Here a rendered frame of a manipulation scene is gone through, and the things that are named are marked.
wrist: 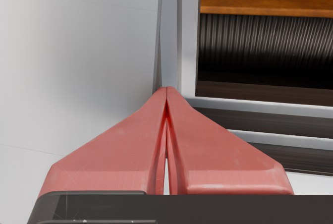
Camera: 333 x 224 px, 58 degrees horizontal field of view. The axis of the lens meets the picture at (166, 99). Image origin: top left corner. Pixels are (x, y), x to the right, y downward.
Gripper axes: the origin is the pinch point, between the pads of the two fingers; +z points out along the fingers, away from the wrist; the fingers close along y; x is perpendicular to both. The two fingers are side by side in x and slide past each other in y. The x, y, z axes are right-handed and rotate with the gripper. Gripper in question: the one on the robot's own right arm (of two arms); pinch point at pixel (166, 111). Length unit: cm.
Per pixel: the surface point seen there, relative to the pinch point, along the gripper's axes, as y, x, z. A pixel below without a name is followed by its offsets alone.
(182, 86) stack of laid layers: -0.8, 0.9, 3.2
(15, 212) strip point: 9.7, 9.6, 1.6
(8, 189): 9.4, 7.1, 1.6
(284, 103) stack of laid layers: -5.9, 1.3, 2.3
